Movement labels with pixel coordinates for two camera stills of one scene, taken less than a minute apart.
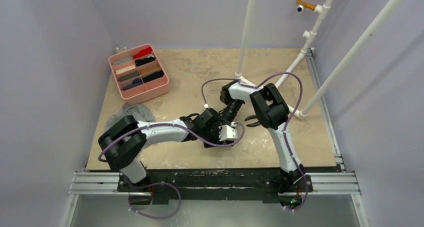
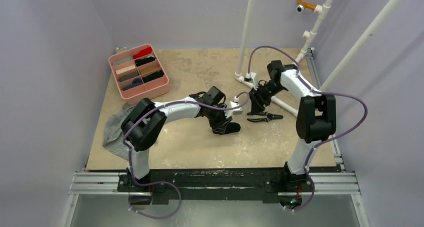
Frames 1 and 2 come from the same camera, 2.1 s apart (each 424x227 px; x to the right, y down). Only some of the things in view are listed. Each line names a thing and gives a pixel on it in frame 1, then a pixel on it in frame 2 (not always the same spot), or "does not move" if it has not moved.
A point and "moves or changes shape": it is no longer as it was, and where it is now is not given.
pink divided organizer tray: [139, 75] does not move
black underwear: [207, 145] moves or changes shape
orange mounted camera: [301, 5] does not move
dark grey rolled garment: [128, 76] does not move
